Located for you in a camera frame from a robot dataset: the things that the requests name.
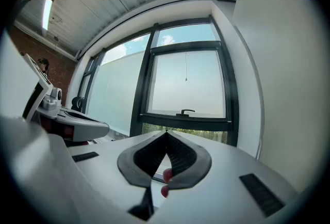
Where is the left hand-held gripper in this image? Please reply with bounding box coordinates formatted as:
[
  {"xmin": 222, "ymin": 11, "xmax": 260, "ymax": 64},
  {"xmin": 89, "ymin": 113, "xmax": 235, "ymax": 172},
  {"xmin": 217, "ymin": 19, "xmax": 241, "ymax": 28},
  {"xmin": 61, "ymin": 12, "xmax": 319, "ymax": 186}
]
[{"xmin": 22, "ymin": 53, "xmax": 110, "ymax": 142}]

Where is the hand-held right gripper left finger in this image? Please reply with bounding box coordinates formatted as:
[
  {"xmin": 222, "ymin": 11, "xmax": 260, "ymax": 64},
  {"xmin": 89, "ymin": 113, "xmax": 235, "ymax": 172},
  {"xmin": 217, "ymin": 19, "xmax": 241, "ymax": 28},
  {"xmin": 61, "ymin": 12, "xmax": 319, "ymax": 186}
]
[{"xmin": 67, "ymin": 130, "xmax": 168, "ymax": 224}]

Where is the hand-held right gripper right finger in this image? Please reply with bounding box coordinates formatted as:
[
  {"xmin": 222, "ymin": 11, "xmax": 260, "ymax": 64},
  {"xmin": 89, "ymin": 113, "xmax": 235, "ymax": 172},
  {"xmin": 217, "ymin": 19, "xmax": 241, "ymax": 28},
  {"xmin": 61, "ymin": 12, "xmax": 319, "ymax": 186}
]
[{"xmin": 154, "ymin": 130, "xmax": 301, "ymax": 224}]

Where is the person's left hand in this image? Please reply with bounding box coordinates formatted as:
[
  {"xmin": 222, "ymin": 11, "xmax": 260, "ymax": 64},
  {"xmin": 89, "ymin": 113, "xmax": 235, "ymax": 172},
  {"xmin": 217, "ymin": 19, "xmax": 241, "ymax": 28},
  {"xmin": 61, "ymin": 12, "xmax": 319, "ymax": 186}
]
[{"xmin": 41, "ymin": 118, "xmax": 89, "ymax": 147}]

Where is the person's right hand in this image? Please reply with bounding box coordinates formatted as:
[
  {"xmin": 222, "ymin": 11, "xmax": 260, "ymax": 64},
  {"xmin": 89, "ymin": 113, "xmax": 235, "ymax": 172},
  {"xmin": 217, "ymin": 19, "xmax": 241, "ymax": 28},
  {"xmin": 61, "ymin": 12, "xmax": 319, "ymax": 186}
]
[{"xmin": 160, "ymin": 168, "xmax": 174, "ymax": 198}]

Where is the black equipment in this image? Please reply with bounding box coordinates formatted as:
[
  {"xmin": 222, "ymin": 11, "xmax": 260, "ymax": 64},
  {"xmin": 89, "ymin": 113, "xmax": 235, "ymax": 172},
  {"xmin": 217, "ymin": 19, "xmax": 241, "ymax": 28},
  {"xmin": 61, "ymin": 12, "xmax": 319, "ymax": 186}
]
[{"xmin": 71, "ymin": 96, "xmax": 86, "ymax": 113}]

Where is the large frosted glass pane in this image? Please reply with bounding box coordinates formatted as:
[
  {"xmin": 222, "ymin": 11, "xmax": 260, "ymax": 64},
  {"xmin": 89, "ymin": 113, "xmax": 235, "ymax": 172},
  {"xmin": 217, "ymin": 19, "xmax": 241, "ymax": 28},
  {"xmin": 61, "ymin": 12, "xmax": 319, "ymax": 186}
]
[{"xmin": 86, "ymin": 33, "xmax": 152, "ymax": 137}]

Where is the long ceiling light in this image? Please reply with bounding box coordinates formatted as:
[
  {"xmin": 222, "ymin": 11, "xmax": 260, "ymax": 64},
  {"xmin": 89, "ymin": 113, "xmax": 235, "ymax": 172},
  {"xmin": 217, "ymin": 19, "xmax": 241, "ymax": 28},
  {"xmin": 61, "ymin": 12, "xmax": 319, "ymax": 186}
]
[{"xmin": 41, "ymin": 0, "xmax": 54, "ymax": 31}]

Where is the grey fisheye camera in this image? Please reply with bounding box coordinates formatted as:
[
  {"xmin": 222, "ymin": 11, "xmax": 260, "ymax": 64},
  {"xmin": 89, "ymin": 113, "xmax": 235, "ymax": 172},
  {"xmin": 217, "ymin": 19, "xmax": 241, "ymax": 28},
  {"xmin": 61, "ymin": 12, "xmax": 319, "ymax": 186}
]
[{"xmin": 42, "ymin": 87, "xmax": 63, "ymax": 111}]

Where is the black window frame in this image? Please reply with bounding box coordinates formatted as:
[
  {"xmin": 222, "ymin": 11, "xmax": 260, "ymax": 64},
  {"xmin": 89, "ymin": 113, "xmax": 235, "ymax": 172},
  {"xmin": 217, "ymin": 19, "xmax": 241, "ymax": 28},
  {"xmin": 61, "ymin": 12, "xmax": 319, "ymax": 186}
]
[{"xmin": 77, "ymin": 15, "xmax": 240, "ymax": 148}]

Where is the black window handle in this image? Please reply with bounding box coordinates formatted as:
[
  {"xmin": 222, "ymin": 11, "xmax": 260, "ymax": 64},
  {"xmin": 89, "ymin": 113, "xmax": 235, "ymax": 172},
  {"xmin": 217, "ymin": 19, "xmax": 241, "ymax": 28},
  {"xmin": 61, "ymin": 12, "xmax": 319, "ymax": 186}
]
[{"xmin": 176, "ymin": 109, "xmax": 196, "ymax": 117}]

